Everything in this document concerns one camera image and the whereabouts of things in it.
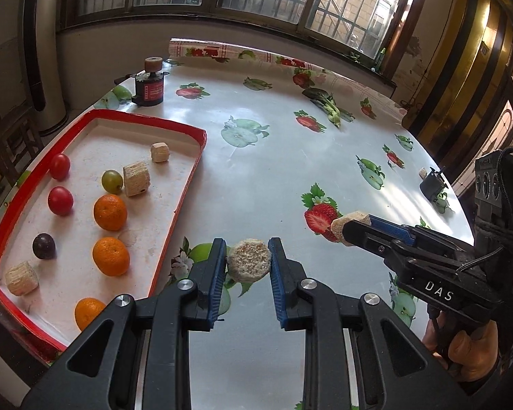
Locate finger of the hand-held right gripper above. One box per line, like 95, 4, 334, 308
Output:
341, 221, 415, 265
369, 215, 475, 254

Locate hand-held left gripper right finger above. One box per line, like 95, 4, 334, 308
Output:
267, 237, 471, 410

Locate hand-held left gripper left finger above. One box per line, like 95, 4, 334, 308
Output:
19, 238, 228, 410

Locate rough round cork piece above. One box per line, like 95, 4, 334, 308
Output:
226, 238, 273, 283

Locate red shallow tray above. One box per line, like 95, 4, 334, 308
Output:
0, 109, 208, 353

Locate large orange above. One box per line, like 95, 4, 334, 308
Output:
92, 236, 131, 277

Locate green grape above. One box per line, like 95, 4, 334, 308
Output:
101, 169, 124, 194

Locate red cherry tomato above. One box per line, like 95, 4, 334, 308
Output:
49, 153, 71, 181
47, 186, 74, 217

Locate dark purple grape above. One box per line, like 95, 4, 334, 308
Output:
32, 233, 56, 260

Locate person's right hand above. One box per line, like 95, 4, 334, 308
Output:
423, 316, 513, 383

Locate small black box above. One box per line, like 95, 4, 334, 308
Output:
419, 167, 449, 203

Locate fruit print tablecloth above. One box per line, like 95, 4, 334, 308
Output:
90, 38, 475, 410

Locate green leafy vegetable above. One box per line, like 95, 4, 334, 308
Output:
301, 87, 347, 128

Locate black cylinder device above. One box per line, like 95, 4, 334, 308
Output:
113, 70, 170, 107

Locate golden framed door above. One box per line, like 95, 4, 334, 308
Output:
406, 0, 513, 189

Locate dark wooden chair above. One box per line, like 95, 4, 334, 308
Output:
0, 105, 45, 189

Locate white tower air conditioner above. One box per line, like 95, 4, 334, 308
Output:
23, 0, 69, 137

